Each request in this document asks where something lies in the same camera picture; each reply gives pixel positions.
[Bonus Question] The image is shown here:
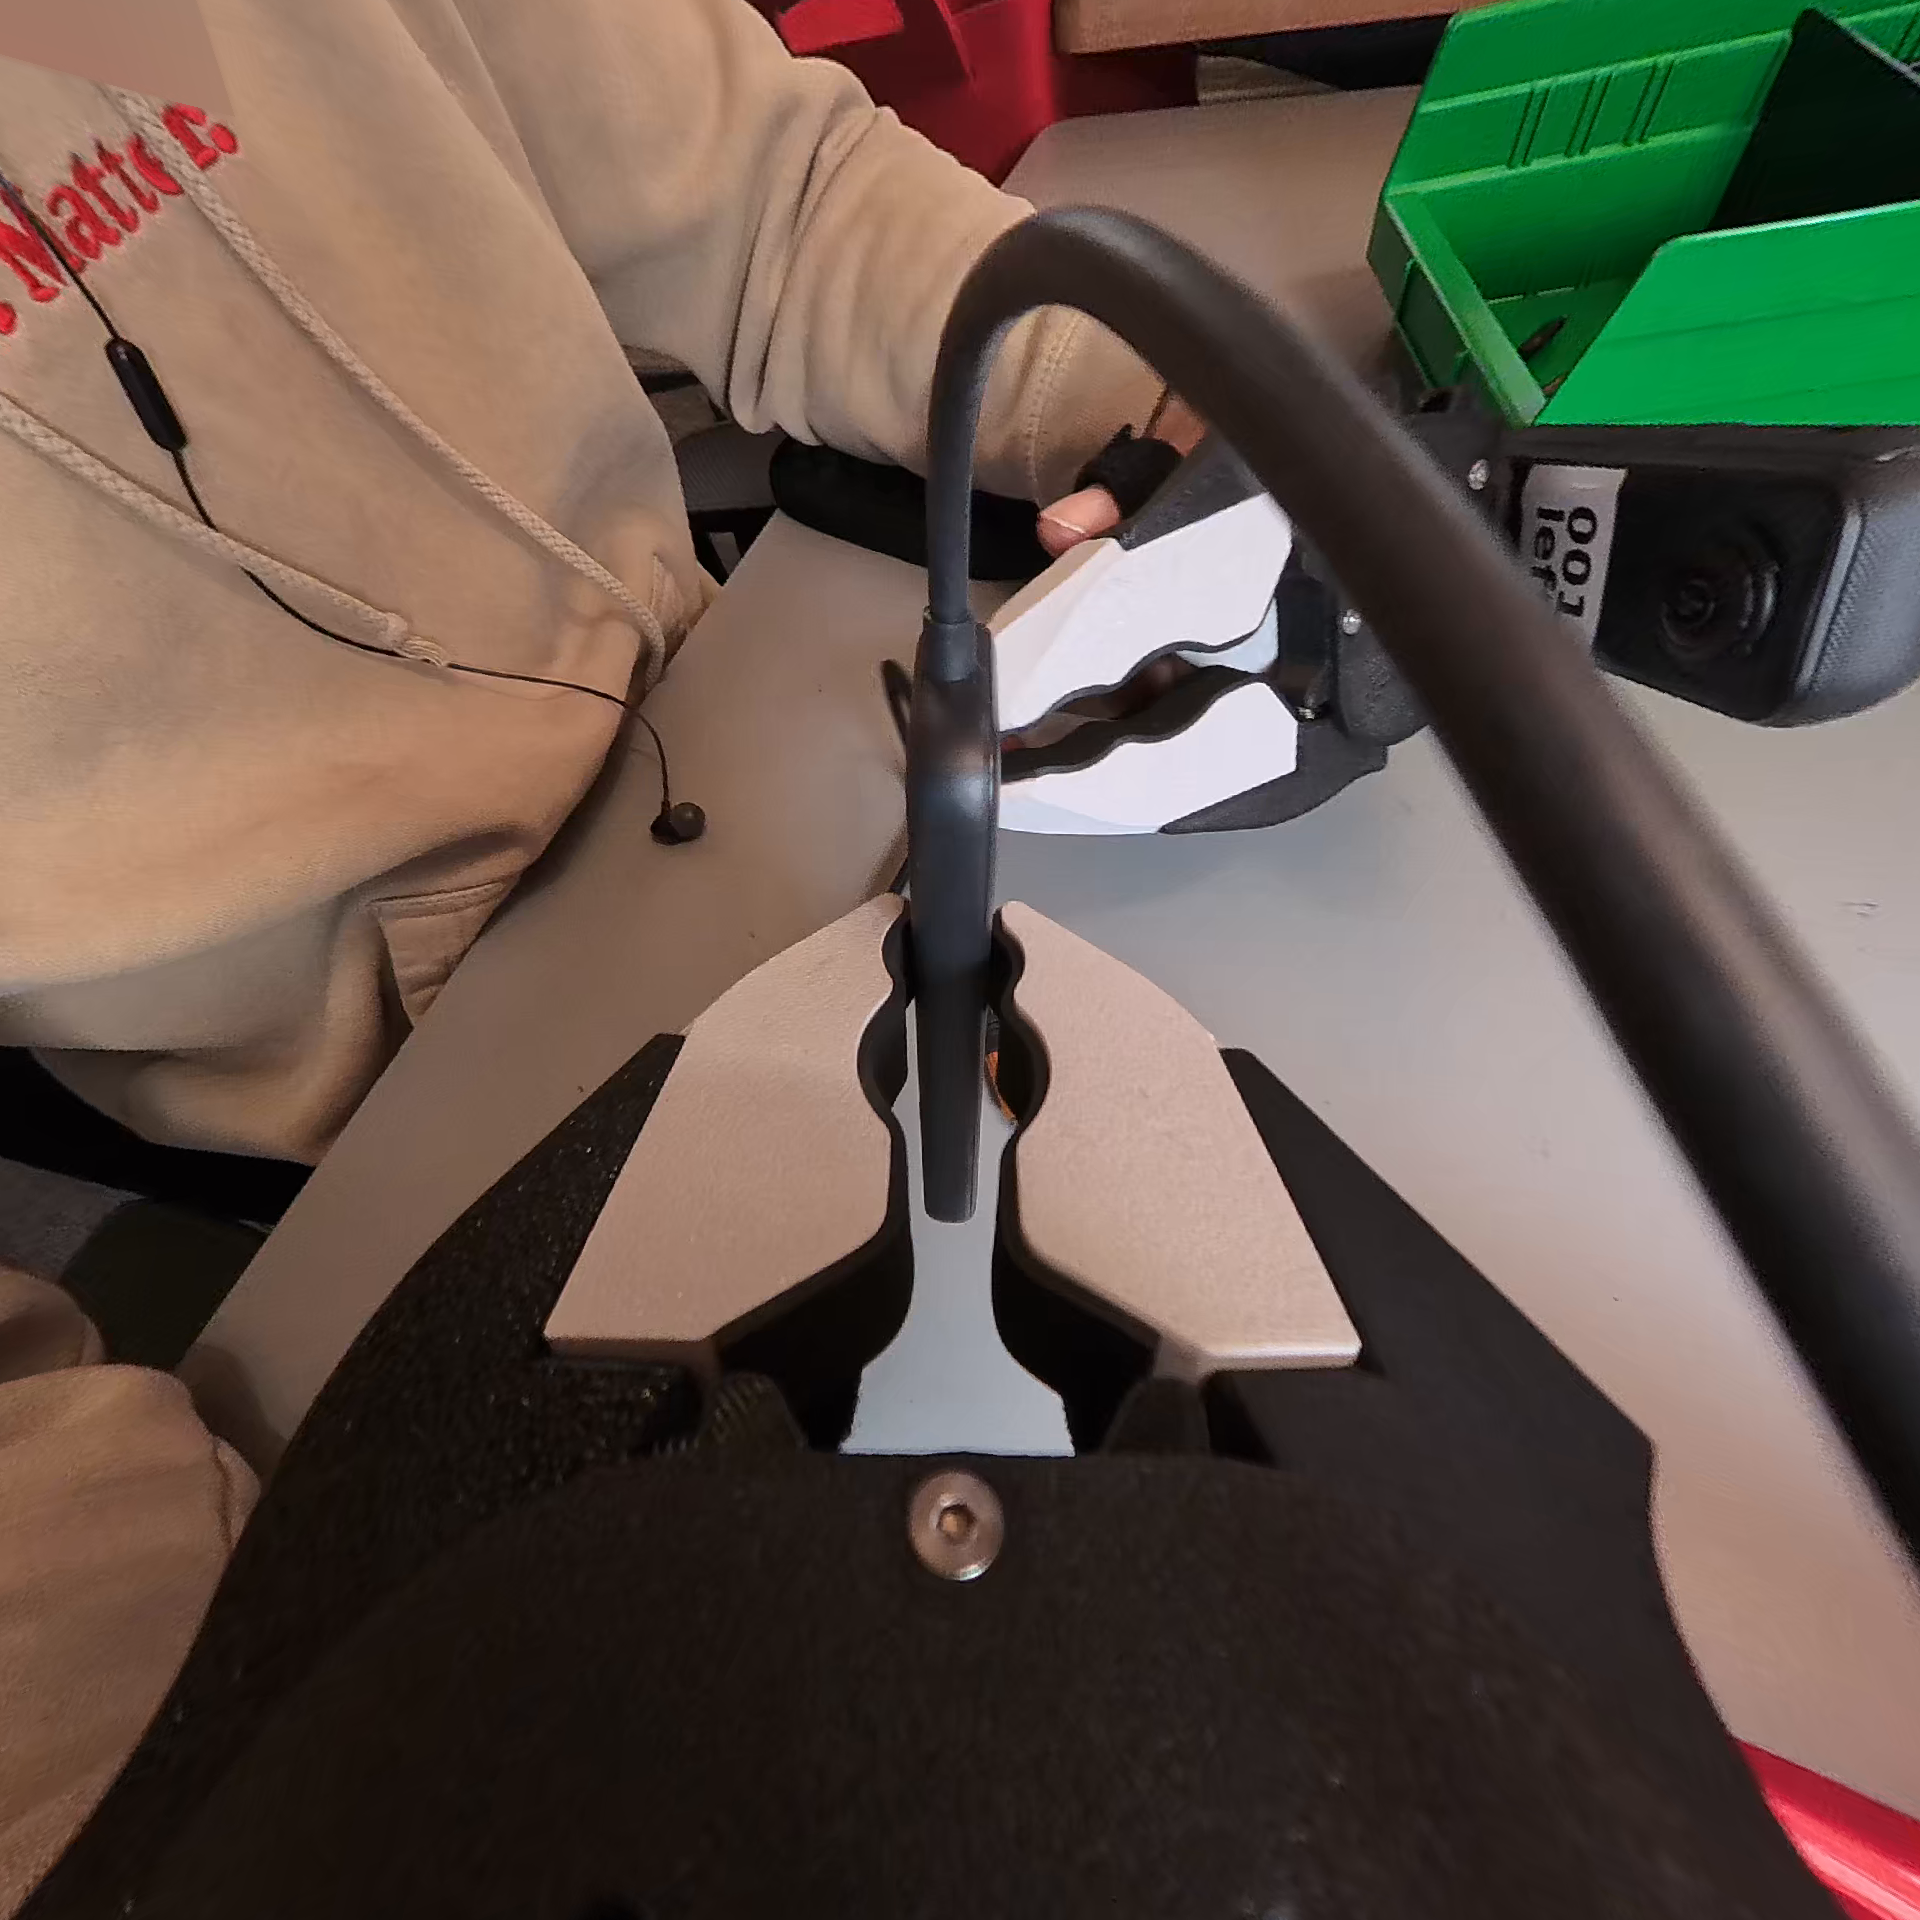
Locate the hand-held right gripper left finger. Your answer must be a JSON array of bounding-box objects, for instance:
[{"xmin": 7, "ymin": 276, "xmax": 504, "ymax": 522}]
[{"xmin": 546, "ymin": 897, "xmax": 918, "ymax": 1367}]

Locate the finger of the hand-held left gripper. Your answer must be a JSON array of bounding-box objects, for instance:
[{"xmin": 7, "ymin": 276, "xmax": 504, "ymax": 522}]
[
  {"xmin": 992, "ymin": 680, "xmax": 1304, "ymax": 838},
  {"xmin": 981, "ymin": 492, "xmax": 1300, "ymax": 741}
]

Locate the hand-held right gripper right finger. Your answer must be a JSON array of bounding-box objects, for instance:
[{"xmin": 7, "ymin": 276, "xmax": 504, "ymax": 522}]
[{"xmin": 992, "ymin": 900, "xmax": 1363, "ymax": 1382}]

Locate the black hub cable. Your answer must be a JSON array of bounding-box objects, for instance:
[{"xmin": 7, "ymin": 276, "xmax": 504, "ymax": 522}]
[{"xmin": 920, "ymin": 204, "xmax": 1920, "ymax": 1570}]

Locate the green plastic bin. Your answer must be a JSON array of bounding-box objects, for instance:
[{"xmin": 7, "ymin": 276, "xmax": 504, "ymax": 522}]
[{"xmin": 1363, "ymin": 0, "xmax": 1920, "ymax": 430}]

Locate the red plastic bin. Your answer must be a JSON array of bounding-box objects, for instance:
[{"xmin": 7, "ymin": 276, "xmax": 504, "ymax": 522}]
[{"xmin": 1731, "ymin": 1737, "xmax": 1920, "ymax": 1920}]

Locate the person's right forearm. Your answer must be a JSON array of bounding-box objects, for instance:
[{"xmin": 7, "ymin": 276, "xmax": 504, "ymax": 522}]
[{"xmin": 0, "ymin": 1265, "xmax": 261, "ymax": 1920}]

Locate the person's left hand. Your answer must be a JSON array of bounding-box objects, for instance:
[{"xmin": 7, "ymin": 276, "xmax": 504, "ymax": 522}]
[{"xmin": 1036, "ymin": 388, "xmax": 1210, "ymax": 551}]

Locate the black ribbed wrist rest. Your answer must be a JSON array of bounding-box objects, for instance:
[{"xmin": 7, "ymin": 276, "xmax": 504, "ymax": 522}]
[{"xmin": 766, "ymin": 436, "xmax": 1057, "ymax": 584}]

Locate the red ribbed crate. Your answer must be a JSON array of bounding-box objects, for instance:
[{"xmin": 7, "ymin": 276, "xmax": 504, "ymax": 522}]
[{"xmin": 771, "ymin": 0, "xmax": 1200, "ymax": 142}]

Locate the person's beige hoodie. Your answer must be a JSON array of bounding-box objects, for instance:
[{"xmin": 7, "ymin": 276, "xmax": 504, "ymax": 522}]
[{"xmin": 0, "ymin": 53, "xmax": 720, "ymax": 1169}]

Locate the black earphone wire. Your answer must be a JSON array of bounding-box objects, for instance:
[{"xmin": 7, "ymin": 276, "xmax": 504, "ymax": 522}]
[{"xmin": 0, "ymin": 174, "xmax": 708, "ymax": 849}]

